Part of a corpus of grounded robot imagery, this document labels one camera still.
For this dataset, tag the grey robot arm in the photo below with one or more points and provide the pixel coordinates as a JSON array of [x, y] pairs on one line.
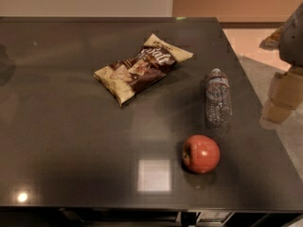
[[290, 48]]

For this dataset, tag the red apple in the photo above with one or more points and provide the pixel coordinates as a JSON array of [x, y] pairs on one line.
[[201, 154]]

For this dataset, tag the brown and cream chip bag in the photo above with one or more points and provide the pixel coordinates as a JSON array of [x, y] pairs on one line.
[[125, 79]]

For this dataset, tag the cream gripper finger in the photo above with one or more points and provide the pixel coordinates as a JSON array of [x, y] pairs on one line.
[[286, 89], [274, 113]]

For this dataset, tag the clear plastic water bottle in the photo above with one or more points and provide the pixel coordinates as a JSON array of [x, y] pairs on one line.
[[218, 107]]

